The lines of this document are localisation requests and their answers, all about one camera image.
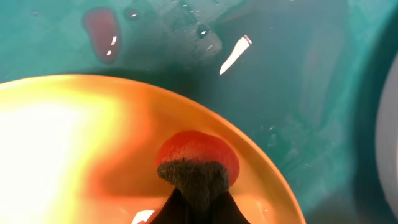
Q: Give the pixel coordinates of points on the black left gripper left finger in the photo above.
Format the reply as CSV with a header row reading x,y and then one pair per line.
x,y
174,211

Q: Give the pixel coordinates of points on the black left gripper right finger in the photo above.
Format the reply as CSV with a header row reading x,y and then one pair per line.
x,y
226,210

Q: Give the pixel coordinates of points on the yellow round plate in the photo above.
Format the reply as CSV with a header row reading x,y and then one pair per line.
x,y
82,149

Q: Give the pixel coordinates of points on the teal plastic tray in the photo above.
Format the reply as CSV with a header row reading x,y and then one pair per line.
x,y
302,78

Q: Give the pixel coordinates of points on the light blue round plate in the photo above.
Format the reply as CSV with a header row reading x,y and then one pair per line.
x,y
386,137

